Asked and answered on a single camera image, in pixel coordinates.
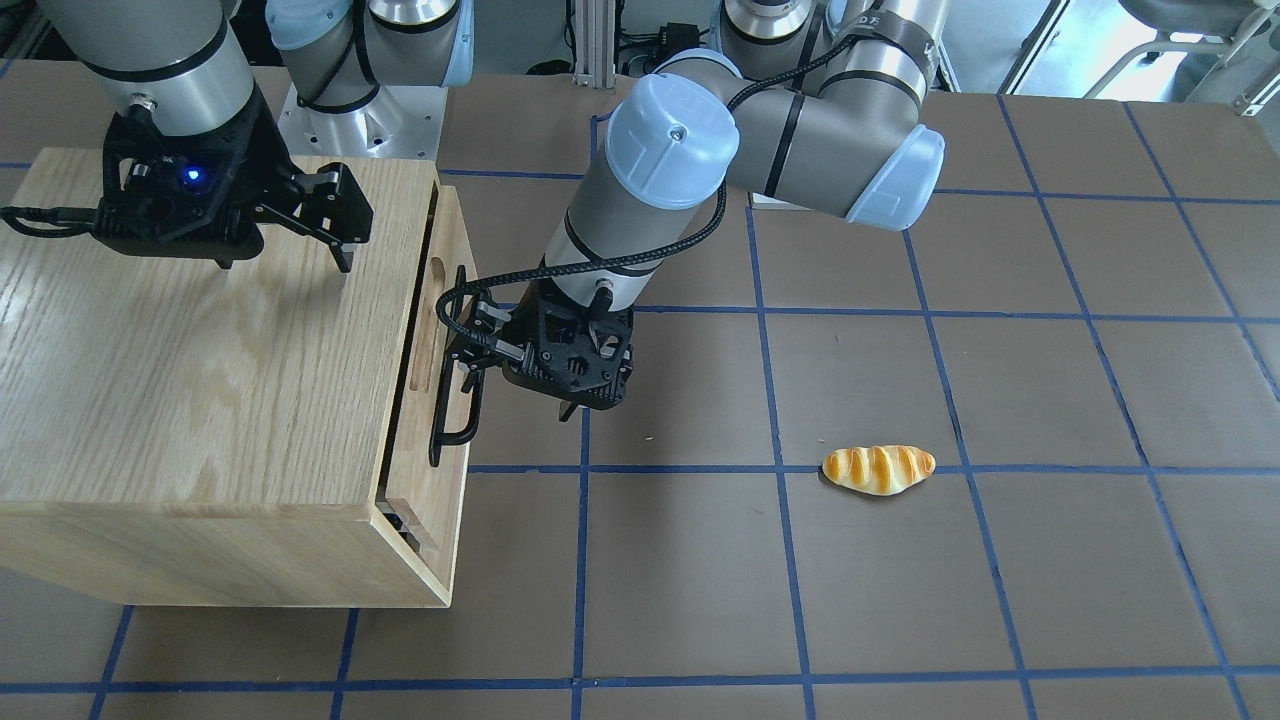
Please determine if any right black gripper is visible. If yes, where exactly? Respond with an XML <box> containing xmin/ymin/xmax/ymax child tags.
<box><xmin>90</xmin><ymin>105</ymin><xmax>374</xmax><ymax>273</ymax></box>

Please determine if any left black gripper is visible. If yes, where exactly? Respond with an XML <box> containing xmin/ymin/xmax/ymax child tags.
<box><xmin>444</xmin><ymin>281</ymin><xmax>634</xmax><ymax>423</ymax></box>

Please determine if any black drawer handle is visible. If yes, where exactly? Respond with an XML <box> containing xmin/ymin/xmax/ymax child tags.
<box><xmin>428</xmin><ymin>264</ymin><xmax>483</xmax><ymax>469</ymax></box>

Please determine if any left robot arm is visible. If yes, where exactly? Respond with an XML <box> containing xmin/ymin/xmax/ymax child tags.
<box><xmin>436</xmin><ymin>1</ymin><xmax>950</xmax><ymax>416</ymax></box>

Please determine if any wooden drawer cabinet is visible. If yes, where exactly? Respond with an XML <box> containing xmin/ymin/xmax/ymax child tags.
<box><xmin>1</xmin><ymin>158</ymin><xmax>443</xmax><ymax>609</ymax></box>

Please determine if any bread roll toy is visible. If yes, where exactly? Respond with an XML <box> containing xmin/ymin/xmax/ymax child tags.
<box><xmin>820</xmin><ymin>445</ymin><xmax>937</xmax><ymax>497</ymax></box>

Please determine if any aluminium frame post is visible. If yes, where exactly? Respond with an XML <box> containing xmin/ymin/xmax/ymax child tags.
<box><xmin>571</xmin><ymin>0</ymin><xmax>618</xmax><ymax>90</ymax></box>

